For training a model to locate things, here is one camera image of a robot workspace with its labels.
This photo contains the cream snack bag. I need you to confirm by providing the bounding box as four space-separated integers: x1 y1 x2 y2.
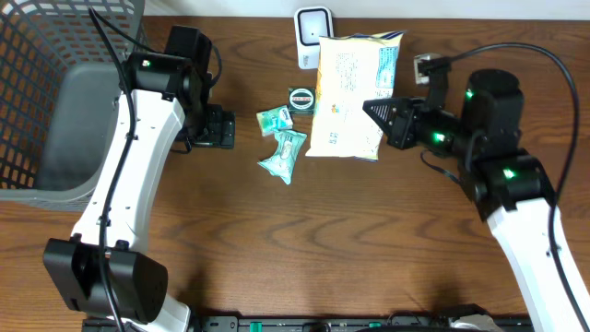
306 30 405 161

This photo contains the teal white tissue packet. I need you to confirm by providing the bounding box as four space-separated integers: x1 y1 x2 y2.
257 130 307 185

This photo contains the green Zam-Buk ointment box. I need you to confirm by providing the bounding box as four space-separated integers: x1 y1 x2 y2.
288 87 316 115

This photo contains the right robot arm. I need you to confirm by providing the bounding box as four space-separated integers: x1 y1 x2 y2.
362 69 589 331

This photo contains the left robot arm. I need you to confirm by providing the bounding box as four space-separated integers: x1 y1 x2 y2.
42 26 236 331

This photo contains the white barcode scanner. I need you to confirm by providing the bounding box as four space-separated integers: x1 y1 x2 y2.
293 6 334 70

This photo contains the grey plastic mesh basket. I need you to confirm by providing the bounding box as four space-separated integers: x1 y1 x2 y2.
1 0 146 211

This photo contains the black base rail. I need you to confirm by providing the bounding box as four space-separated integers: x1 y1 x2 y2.
81 314 534 332

